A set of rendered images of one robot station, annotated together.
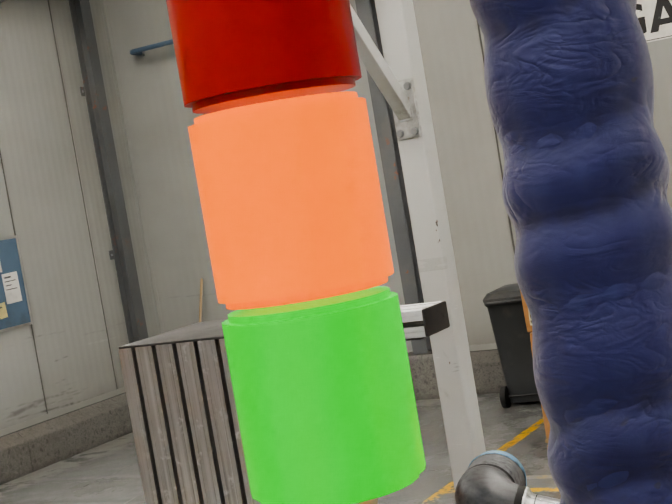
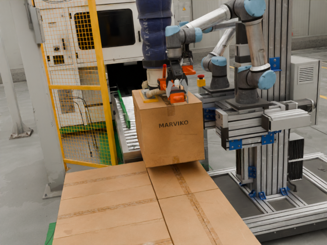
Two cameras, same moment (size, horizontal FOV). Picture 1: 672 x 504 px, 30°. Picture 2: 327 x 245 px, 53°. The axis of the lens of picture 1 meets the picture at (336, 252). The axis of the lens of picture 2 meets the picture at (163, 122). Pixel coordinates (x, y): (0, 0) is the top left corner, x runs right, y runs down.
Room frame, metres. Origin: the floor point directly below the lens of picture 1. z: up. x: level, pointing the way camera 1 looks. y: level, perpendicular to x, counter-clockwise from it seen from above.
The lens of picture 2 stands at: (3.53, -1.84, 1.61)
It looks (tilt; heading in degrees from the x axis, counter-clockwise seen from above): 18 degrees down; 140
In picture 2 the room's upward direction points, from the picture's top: 5 degrees counter-clockwise
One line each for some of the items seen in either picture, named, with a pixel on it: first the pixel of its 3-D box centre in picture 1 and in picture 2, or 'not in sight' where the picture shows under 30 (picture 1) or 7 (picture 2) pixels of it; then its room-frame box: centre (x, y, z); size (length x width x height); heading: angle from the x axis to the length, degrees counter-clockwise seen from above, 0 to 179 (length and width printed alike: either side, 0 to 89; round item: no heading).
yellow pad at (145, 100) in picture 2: not in sight; (147, 93); (1.74, -0.46, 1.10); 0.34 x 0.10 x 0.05; 148
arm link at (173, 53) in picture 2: not in sight; (173, 52); (2.28, -0.68, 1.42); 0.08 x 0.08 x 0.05
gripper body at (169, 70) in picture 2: not in sight; (174, 68); (2.28, -0.68, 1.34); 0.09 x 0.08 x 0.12; 148
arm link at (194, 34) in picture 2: not in sight; (189, 35); (2.30, -0.58, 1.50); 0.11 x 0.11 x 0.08; 72
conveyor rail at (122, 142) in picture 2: not in sight; (118, 122); (0.47, 0.05, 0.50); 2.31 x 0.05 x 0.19; 150
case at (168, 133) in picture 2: not in sight; (165, 122); (1.80, -0.37, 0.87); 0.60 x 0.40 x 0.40; 148
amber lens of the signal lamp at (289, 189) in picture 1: (291, 200); not in sight; (0.35, 0.01, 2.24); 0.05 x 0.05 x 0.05
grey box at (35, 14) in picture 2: not in sight; (38, 25); (0.54, -0.67, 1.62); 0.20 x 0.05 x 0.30; 150
